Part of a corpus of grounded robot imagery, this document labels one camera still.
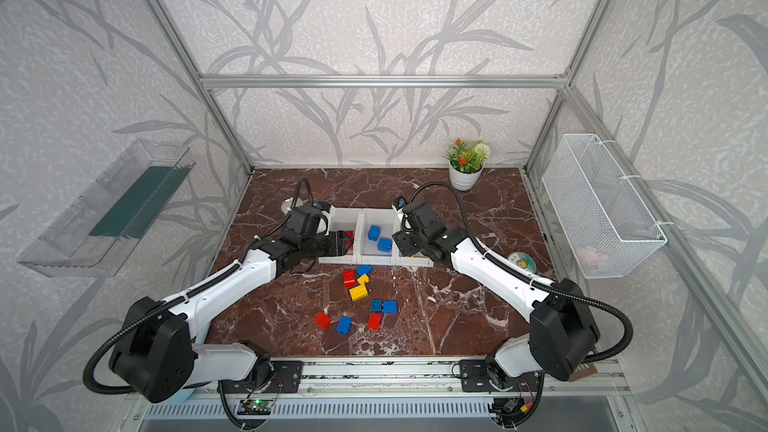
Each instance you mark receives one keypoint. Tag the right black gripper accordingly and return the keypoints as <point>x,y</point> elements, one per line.
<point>402,243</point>

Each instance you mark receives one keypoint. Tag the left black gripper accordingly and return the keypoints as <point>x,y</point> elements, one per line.
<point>335,241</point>

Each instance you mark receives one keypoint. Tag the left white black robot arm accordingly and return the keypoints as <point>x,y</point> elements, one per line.
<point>154,353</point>

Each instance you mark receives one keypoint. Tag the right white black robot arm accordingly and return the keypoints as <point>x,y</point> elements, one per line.
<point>562,330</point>

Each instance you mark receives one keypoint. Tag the white left sorting bin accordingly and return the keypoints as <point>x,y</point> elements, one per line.
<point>347,220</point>

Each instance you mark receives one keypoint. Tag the white sorting bin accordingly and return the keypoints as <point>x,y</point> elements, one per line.
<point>347,220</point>
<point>384,218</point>
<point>416,260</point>

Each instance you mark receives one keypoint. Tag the white right sorting bin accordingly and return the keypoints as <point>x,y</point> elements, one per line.
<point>416,260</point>

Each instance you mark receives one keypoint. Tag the white middle sorting bin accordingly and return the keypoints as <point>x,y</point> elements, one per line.
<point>384,218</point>

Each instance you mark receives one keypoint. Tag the blue lego brick top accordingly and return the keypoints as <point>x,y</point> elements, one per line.
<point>363,270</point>

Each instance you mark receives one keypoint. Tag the red lego brick top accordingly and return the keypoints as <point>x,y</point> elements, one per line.
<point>349,279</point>

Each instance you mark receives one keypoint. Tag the red lego brick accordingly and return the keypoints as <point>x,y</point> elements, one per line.
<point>322,320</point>
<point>349,279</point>

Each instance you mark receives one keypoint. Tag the yellow lego brick centre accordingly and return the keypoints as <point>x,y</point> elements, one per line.
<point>359,292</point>

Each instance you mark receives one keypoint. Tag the silver tin can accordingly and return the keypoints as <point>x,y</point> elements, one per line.
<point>288,204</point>

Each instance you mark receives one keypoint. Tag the potted plant white pot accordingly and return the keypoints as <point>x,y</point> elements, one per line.
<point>466,162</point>

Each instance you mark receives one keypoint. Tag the red lego brick bottom left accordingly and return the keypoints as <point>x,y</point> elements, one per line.
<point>322,320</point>

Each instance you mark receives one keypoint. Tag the small red lego bottom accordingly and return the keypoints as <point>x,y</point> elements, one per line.
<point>375,321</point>

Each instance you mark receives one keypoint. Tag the green circuit board left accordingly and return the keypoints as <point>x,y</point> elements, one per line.
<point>252,407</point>

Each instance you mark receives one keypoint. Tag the brown slotted spatula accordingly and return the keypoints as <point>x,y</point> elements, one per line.
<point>583,371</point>

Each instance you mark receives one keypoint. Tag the light blue plastic scoop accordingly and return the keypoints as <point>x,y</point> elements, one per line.
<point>180,397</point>

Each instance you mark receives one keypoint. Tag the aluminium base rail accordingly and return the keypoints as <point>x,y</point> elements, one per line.
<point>413,376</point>

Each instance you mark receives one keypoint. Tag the white wire mesh basket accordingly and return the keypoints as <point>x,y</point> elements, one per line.
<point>609,228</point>

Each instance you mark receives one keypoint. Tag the clear plastic wall shelf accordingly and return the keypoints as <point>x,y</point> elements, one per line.
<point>98,232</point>

